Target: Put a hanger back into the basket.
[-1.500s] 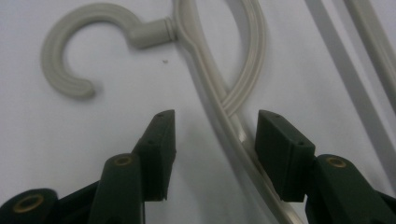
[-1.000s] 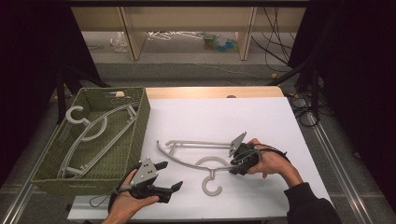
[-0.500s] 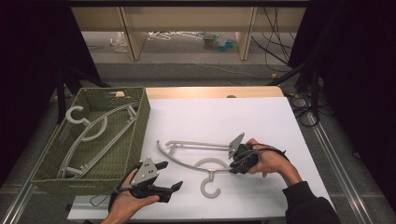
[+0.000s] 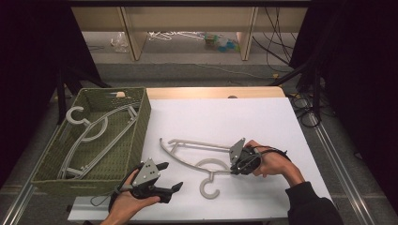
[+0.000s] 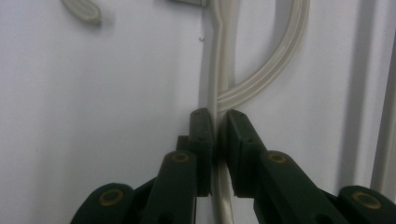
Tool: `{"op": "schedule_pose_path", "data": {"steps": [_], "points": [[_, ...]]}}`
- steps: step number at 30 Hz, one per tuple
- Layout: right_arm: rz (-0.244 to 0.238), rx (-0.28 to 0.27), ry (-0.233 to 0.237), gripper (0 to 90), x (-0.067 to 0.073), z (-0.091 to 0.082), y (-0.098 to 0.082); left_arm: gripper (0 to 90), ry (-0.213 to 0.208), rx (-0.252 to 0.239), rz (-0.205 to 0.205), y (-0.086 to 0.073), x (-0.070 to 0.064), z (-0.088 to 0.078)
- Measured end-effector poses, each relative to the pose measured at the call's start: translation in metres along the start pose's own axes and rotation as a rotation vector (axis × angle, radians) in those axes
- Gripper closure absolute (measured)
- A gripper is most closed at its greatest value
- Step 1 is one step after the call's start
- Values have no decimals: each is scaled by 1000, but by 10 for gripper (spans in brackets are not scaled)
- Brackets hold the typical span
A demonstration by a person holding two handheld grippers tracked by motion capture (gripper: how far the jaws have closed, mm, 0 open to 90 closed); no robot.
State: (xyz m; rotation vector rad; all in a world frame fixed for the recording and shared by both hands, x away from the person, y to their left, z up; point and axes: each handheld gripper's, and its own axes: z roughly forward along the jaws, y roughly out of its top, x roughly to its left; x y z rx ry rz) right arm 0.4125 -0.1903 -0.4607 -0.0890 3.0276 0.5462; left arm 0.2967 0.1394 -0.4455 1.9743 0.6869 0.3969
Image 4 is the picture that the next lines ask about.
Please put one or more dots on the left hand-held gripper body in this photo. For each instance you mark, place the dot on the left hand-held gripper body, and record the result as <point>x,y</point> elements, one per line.
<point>147,175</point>

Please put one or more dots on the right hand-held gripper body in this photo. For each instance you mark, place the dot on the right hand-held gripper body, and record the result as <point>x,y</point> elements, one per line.
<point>247,159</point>

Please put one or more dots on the grey plastic clothes hanger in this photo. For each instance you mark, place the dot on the grey plastic clothes hanger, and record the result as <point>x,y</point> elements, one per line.
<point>68,117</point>
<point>202,189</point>

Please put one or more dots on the green woven basket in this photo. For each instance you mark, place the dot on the green woven basket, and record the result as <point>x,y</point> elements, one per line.
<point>122,156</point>

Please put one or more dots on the person's right hand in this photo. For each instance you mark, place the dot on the person's right hand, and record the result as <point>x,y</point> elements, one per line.
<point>275,164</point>

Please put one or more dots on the person's left hand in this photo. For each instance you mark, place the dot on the person's left hand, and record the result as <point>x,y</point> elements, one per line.
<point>125,203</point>

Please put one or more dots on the white table mat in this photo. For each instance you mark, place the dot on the white table mat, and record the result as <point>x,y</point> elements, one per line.
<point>225,122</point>

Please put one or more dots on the light wooden table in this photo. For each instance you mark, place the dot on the light wooden table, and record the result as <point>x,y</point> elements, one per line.
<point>216,92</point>

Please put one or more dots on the black metal stand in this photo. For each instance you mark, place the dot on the black metal stand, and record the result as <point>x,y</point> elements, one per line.
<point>61,93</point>
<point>316,90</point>

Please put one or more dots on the pile of colourful toys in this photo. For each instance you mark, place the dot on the pile of colourful toys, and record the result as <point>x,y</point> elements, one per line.
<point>220,43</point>

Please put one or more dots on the clear plastic bag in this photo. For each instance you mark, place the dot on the clear plastic bag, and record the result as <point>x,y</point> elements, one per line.
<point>119,42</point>

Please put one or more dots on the dark curtain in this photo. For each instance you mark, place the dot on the dark curtain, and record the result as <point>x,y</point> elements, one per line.
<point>28,78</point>
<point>366,78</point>

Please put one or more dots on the beige wooden desk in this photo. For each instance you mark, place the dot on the beige wooden desk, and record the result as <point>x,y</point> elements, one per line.
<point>187,18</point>

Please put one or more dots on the silver metal rail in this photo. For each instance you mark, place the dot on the silver metal rail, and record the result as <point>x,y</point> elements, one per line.
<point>18,200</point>
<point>341,175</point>

